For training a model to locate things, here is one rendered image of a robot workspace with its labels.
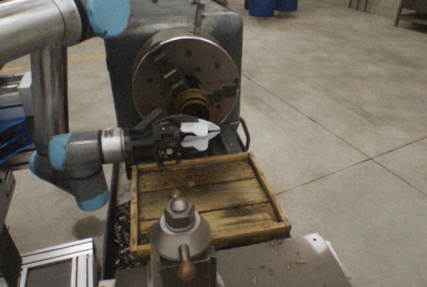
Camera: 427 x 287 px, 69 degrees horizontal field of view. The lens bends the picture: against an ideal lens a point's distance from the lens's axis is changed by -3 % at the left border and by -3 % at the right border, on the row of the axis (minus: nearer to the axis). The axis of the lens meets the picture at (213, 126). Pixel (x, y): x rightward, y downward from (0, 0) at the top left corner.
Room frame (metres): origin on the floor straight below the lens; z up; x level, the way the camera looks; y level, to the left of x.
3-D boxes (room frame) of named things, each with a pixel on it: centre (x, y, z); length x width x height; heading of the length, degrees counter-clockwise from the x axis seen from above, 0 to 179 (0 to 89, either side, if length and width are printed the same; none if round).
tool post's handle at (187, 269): (0.24, 0.03, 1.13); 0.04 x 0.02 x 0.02; 12
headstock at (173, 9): (1.29, 0.18, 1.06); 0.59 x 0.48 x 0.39; 12
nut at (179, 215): (0.29, 0.04, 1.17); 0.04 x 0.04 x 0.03
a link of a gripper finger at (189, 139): (0.60, 0.03, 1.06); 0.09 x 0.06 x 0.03; 102
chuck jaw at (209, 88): (0.84, -0.02, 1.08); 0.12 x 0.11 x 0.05; 102
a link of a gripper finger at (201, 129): (0.60, 0.03, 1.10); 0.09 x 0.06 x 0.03; 102
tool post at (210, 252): (0.29, 0.04, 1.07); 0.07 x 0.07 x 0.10; 12
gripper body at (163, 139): (0.58, 0.13, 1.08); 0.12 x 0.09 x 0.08; 102
